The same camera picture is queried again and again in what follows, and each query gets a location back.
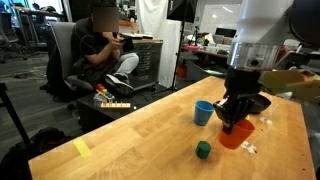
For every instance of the white crumpled tape piece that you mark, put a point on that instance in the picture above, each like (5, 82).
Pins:
(249, 147)

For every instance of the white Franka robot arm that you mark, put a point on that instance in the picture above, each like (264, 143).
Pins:
(260, 30)

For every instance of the blue plastic cup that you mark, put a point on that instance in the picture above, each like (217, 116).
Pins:
(202, 113)

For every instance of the grey padded office chair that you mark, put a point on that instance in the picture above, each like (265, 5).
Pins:
(63, 50)

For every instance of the orange plastic cup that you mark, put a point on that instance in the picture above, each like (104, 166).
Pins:
(235, 138)

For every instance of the seated person black shirt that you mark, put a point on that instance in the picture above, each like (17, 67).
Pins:
(96, 50)

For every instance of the white hanging sheet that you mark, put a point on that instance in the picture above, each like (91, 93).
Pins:
(156, 33)

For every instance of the green wooden block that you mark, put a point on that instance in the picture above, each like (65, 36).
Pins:
(203, 150)

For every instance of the black softbox light stand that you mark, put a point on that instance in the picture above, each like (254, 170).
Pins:
(181, 20)

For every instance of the black low side table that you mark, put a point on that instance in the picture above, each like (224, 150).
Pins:
(100, 116)

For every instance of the small white tape piece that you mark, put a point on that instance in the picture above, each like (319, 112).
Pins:
(265, 120)

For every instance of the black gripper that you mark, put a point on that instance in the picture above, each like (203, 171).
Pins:
(241, 86)

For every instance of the black backpack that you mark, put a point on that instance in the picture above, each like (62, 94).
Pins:
(36, 150)

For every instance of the red bucket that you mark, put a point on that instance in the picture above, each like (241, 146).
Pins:
(181, 71)

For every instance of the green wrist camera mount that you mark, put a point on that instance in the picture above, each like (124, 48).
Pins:
(286, 83)

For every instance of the grey drawer cabinet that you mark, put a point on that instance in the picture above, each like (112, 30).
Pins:
(146, 63)

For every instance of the black bowl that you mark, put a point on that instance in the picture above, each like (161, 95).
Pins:
(261, 103)

